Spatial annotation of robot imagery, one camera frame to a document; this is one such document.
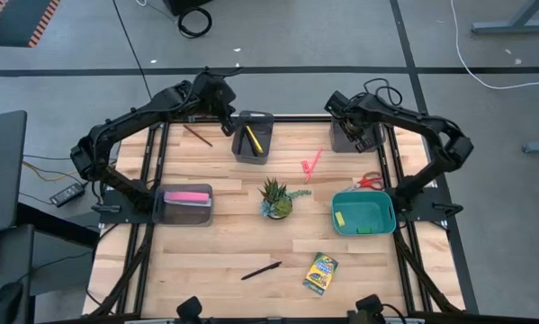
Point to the black mat orange striped edge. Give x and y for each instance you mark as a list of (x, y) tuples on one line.
[(17, 22)]

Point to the black table frame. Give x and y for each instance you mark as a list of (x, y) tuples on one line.
[(305, 119)]

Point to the red scissors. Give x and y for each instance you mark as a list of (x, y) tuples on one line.
[(370, 181)]

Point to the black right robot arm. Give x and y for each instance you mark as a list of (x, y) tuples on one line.
[(413, 118)]

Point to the potted succulent plant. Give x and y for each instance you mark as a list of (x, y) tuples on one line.
[(275, 202)]

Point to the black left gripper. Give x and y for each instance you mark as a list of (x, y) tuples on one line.
[(215, 96)]

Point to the brown pencil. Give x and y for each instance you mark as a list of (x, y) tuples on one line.
[(198, 136)]

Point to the yellow highlighter pen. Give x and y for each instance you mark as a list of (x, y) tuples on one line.
[(254, 139)]

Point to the black power adapter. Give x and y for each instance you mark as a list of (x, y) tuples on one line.
[(67, 194)]

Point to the grey table leg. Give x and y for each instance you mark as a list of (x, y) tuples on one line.
[(512, 28)]

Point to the pink marker bar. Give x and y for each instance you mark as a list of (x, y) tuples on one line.
[(187, 197)]

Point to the teal plastic bin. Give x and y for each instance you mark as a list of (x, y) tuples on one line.
[(372, 211)]

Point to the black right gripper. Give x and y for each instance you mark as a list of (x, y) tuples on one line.
[(354, 121)]

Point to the grey translucent plastic bin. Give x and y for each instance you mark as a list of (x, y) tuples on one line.
[(341, 146), (183, 216), (264, 135)]

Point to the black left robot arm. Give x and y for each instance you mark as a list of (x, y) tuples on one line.
[(138, 117)]

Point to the yellow green crayon box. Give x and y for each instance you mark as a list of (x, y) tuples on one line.
[(320, 273)]

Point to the black computer mouse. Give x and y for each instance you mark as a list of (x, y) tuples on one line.
[(6, 303)]

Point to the green eraser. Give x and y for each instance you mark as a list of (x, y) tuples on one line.
[(364, 230)]

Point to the yellow eraser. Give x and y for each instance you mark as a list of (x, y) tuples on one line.
[(339, 219)]

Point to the dark grey desk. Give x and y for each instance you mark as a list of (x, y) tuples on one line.
[(8, 261)]

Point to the black box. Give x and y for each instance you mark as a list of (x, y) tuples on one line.
[(183, 5)]

